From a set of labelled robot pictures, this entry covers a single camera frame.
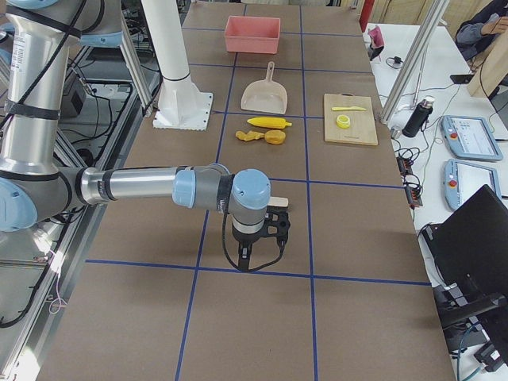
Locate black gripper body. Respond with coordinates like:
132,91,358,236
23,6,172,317
233,229,264,258

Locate beige hand brush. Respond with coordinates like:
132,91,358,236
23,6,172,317
268,196,289,208

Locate toy ginger root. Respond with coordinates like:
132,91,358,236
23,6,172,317
235,130,264,142

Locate brown toy potato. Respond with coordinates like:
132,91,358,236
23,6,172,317
264,129,287,145

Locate yellow toy corn cob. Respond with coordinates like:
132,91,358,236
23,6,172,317
247,117,292,129

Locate beige plastic dustpan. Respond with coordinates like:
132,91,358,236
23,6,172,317
241,61,288,114

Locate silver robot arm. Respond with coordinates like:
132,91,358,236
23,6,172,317
1,1,290,272

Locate pink plastic bin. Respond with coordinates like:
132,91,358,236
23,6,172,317
224,16,281,54

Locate yellow lemon slices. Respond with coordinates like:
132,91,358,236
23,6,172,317
336,114,351,129

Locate bamboo cutting board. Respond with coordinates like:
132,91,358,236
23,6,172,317
324,94,378,146

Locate yellow plastic knife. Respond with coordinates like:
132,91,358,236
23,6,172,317
331,106,367,112

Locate black water bottle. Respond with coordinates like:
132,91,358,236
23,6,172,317
402,96,435,137

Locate black laptop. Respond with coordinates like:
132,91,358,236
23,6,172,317
428,183,508,318

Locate lower teach pendant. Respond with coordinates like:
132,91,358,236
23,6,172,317
444,159,502,210

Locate teach pendant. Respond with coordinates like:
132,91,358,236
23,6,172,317
441,115,503,162
444,159,502,210

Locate pink cloth on holder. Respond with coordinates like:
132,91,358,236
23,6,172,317
368,25,384,49

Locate upper teach pendant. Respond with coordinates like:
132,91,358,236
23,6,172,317
441,115,503,162

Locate black smartphone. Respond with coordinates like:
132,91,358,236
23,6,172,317
449,74,474,85

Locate seated person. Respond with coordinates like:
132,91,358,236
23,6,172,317
455,0,507,60

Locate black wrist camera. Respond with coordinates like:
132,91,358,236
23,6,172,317
265,209,291,245

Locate white camera stand column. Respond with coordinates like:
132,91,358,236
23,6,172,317
142,0,213,131

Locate aluminium frame post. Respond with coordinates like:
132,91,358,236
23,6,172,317
379,0,449,125

